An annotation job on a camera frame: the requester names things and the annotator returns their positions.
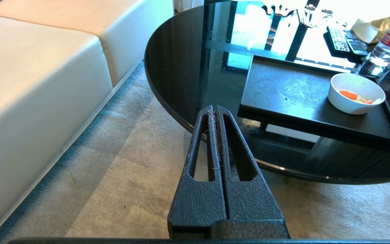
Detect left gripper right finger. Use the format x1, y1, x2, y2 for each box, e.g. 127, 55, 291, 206
215, 105, 290, 239

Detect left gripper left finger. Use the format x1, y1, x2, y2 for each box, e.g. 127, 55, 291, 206
167, 105, 228, 239

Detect black rectangular tray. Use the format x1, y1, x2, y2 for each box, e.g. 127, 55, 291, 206
237, 55, 390, 148

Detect orange food scraps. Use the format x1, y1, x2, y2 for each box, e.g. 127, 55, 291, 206
339, 90, 374, 104

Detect grey carpet rug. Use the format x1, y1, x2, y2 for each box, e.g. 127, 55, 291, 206
0, 61, 390, 242

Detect white bowl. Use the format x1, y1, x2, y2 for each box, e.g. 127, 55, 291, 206
328, 73, 386, 115

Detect round black glass table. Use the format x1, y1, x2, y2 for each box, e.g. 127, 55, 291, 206
144, 0, 390, 185

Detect black remote control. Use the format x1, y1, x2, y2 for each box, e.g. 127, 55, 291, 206
326, 26, 351, 52

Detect grey remote control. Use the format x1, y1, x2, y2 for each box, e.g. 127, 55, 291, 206
344, 32, 369, 56

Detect beige leather sofa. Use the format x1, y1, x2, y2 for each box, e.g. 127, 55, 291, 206
0, 0, 174, 242

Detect crumpled paper snack bag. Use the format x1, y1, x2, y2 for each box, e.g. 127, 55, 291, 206
351, 17, 390, 44

